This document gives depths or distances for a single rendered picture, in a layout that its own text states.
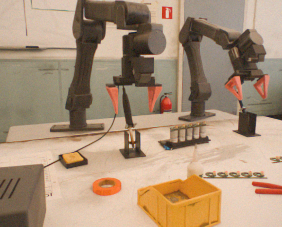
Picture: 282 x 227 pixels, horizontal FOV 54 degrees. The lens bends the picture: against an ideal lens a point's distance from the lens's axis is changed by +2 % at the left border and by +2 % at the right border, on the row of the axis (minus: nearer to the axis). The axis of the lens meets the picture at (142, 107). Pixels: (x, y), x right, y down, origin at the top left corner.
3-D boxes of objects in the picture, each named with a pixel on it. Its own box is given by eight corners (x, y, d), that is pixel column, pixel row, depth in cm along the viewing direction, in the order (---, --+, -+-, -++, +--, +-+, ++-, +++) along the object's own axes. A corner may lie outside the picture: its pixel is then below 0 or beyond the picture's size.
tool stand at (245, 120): (250, 142, 103) (240, 114, 107) (267, 133, 94) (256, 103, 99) (236, 143, 101) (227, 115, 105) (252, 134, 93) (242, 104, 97)
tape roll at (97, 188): (92, 197, 55) (92, 191, 54) (92, 183, 60) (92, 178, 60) (123, 194, 56) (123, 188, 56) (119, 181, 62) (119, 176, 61)
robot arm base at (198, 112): (217, 99, 129) (205, 97, 134) (190, 103, 116) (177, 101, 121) (216, 115, 131) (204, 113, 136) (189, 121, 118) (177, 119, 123)
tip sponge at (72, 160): (58, 159, 75) (57, 154, 74) (78, 155, 77) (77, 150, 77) (66, 169, 68) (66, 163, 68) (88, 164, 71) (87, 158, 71)
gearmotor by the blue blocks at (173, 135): (168, 143, 84) (168, 127, 83) (174, 142, 85) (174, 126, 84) (172, 145, 82) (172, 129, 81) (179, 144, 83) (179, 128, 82)
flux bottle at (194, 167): (206, 192, 57) (207, 145, 55) (190, 194, 56) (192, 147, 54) (198, 184, 60) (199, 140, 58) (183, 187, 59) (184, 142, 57)
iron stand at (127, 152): (140, 161, 82) (135, 131, 86) (148, 153, 74) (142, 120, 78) (121, 164, 80) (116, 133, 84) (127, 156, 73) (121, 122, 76)
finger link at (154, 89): (162, 113, 74) (163, 78, 72) (136, 115, 72) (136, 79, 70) (154, 109, 80) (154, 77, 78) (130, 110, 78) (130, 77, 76)
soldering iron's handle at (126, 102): (133, 126, 82) (126, 89, 87) (134, 124, 79) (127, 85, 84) (125, 127, 81) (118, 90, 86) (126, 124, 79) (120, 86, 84)
